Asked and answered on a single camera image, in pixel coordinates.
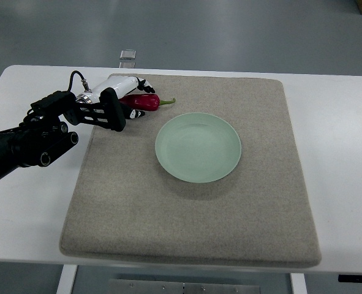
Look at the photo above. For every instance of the metal base plate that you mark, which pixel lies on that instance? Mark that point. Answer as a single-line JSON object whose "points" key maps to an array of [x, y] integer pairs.
{"points": [[124, 286]]}

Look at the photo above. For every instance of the light green plate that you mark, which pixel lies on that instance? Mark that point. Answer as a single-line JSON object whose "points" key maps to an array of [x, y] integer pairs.
{"points": [[198, 147]]}

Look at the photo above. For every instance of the clear plastic clip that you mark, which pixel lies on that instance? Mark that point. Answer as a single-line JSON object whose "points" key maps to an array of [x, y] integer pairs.
{"points": [[127, 59]]}

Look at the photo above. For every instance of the beige felt mat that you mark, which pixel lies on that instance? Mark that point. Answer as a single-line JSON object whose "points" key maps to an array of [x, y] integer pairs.
{"points": [[125, 206]]}

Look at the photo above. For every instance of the white table leg left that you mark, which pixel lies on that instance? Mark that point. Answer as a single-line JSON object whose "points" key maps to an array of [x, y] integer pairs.
{"points": [[67, 279]]}

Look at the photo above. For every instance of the red pepper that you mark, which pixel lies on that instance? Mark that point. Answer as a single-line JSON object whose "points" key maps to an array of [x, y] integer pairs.
{"points": [[145, 102]]}

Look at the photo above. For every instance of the white table leg right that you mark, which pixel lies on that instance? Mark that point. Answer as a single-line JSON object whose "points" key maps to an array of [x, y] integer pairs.
{"points": [[298, 283]]}

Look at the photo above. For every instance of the black table control panel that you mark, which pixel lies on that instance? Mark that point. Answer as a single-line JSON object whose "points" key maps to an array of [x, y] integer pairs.
{"points": [[350, 278]]}

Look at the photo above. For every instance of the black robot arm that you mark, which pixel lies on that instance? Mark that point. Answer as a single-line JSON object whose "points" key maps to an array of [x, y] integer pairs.
{"points": [[44, 136]]}

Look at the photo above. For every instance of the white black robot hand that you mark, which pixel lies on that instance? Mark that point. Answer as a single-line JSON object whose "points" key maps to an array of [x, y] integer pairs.
{"points": [[122, 86]]}

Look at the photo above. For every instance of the white table leg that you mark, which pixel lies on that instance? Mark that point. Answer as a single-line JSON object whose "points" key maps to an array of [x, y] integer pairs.
{"points": [[298, 283], [67, 279]]}

